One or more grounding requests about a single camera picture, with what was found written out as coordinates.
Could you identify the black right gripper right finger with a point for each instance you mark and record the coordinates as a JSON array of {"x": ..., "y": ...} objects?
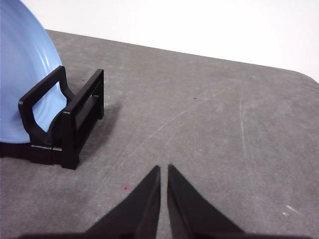
[{"x": 189, "y": 214}]

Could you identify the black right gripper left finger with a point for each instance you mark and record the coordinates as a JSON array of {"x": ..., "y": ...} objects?
[{"x": 142, "y": 214}]

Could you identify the blue plate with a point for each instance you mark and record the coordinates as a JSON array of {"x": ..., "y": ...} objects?
[{"x": 22, "y": 74}]

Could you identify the black plate rack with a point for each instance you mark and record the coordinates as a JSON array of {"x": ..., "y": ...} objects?
[{"x": 69, "y": 139}]

